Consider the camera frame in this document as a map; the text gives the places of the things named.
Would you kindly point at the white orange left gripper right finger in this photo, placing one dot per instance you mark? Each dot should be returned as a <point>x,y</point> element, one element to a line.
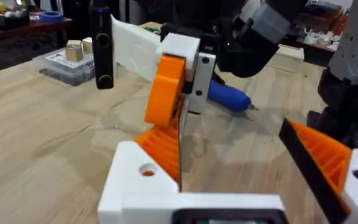
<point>331,161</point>

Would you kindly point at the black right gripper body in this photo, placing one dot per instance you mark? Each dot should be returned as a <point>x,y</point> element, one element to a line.
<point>244,56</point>

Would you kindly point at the finger of the white orange right gripper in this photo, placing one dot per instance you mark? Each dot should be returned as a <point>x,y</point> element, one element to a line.
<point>202,81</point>
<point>166,90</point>

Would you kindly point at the bare white left gripper left finger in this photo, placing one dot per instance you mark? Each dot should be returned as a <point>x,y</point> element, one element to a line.
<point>129,186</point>

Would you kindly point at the orange ribbed wedge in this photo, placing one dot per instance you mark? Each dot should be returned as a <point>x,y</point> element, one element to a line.
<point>162,152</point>

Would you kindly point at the blue electric screwdriver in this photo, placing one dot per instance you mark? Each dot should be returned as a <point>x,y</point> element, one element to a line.
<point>228,98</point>

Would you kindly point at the black right wrist plate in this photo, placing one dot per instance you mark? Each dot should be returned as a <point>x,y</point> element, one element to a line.
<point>102,56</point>

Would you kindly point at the clear box with wooden blocks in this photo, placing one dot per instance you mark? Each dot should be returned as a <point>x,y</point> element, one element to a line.
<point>67,68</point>

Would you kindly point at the blue tape roll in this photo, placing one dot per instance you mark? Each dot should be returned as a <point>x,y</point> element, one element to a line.
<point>51,16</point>

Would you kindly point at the brown side table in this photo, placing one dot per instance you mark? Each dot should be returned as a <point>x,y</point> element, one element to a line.
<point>17,31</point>

